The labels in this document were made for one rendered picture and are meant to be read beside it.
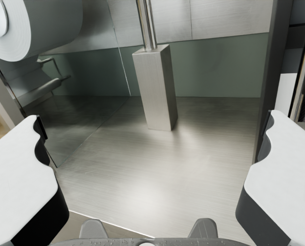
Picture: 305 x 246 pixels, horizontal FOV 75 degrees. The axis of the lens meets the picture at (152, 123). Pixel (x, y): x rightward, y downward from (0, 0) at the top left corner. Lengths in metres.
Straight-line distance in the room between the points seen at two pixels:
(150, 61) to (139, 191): 0.36
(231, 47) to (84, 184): 0.67
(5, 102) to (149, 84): 0.37
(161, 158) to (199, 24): 0.50
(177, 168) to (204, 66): 0.45
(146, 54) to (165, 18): 0.27
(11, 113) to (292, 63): 0.58
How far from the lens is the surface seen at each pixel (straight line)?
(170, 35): 0.84
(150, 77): 0.62
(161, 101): 0.64
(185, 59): 0.85
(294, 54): 0.39
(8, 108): 0.57
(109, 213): 0.51
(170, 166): 0.56
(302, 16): 0.37
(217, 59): 0.83
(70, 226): 0.75
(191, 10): 0.81
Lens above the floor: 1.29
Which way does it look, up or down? 31 degrees down
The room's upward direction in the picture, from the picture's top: 11 degrees counter-clockwise
